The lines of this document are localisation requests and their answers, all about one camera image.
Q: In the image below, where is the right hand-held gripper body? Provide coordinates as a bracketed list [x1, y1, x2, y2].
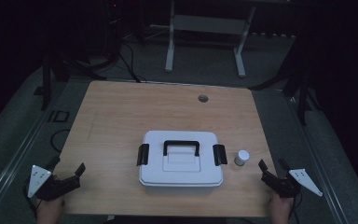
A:
[260, 168, 324, 199]

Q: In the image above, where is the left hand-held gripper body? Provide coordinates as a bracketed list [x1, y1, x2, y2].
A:
[27, 164, 82, 202]

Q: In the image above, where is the small white capped bottle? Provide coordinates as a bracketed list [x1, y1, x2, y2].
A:
[233, 149, 251, 167]

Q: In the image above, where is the white storage box black handle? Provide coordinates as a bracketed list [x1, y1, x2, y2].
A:
[136, 130, 228, 188]

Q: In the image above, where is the person's right hand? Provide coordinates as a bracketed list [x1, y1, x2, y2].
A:
[268, 194, 295, 224]

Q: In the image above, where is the person's left hand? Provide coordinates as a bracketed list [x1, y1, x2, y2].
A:
[36, 197, 65, 224]

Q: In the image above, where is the black metal stand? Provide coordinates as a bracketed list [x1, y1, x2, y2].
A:
[250, 40, 320, 126]
[34, 52, 108, 112]

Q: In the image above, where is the black looped cable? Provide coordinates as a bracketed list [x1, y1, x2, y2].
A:
[49, 128, 72, 154]

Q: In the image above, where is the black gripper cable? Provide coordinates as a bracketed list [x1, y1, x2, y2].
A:
[288, 190, 303, 220]
[22, 181, 43, 218]

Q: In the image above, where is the grey aluminium floor rail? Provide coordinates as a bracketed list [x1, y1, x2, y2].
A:
[0, 83, 71, 218]
[287, 94, 352, 224]

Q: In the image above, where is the black floor cable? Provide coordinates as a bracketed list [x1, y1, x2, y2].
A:
[117, 40, 147, 84]

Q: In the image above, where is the white metal desk frame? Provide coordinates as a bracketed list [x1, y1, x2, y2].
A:
[164, 0, 257, 78]

